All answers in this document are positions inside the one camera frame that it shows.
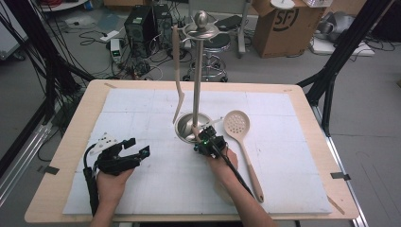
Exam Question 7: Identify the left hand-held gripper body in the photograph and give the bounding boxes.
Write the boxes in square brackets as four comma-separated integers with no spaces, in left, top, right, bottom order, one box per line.
[89,132,141,177]

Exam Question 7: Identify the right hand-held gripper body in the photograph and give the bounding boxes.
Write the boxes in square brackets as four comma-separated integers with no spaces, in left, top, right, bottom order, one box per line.
[202,116,228,159]

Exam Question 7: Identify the beige perforated skimmer spoon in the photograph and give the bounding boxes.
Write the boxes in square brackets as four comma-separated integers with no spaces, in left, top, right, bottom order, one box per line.
[223,110,265,203]

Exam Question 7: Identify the metal utensil stand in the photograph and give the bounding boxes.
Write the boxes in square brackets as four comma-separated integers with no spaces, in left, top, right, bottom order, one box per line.
[174,9,229,145]

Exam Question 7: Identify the beige solid spatula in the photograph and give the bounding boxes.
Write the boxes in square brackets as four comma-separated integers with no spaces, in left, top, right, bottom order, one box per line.
[171,25,185,125]

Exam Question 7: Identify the person's right hand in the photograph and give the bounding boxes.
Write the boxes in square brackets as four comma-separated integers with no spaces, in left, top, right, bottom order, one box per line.
[206,148,239,187]

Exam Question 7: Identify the person's left hand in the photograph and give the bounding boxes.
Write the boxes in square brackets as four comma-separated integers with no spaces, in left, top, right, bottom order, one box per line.
[96,168,135,206]

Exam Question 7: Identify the white foam mat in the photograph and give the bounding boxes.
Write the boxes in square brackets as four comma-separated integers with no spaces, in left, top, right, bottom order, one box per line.
[61,88,334,216]

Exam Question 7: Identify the black chrome stool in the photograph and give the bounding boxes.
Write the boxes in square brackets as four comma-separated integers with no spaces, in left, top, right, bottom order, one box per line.
[183,28,233,83]

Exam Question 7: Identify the small white device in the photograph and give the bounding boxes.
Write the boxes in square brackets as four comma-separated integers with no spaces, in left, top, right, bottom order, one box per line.
[110,38,123,62]

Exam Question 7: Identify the grey metal stand pole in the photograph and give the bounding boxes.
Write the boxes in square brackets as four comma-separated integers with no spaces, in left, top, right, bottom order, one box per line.
[236,0,253,59]

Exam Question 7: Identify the white power strip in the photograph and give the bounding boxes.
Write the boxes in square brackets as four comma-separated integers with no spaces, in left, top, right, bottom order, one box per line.
[99,29,121,43]

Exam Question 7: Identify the slim black computer tower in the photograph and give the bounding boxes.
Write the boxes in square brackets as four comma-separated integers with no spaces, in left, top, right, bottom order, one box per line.
[153,3,174,49]

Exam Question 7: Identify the large black computer tower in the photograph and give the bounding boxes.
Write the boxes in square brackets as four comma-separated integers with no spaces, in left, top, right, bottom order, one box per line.
[123,5,157,59]

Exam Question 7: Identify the large cardboard box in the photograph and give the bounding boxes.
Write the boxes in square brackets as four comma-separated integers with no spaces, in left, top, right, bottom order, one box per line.
[252,0,325,60]

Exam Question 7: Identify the white round disc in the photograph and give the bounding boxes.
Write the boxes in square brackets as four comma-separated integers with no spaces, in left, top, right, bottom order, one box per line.
[270,0,296,9]

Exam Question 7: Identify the grey bag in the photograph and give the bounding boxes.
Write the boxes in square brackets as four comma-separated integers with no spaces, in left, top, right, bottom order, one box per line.
[316,11,356,44]

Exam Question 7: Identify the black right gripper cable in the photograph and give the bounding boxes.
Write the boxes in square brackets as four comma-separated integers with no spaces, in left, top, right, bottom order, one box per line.
[209,138,255,198]

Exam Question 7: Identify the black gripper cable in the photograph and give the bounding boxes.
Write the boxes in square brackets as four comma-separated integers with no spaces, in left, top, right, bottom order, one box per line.
[82,141,100,217]
[209,138,255,198]

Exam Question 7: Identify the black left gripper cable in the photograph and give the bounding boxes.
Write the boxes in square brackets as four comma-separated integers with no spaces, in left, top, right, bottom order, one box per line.
[82,141,100,217]

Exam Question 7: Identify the tangle of floor cables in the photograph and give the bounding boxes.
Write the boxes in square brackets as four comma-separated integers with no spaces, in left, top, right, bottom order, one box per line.
[78,29,193,81]

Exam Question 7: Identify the aluminium rail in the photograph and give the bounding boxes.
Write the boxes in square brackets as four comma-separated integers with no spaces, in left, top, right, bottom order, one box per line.
[0,122,53,207]
[311,103,371,227]

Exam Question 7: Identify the black metal frame post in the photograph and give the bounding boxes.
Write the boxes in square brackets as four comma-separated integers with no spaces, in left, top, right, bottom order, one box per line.
[0,0,96,126]
[297,0,395,137]

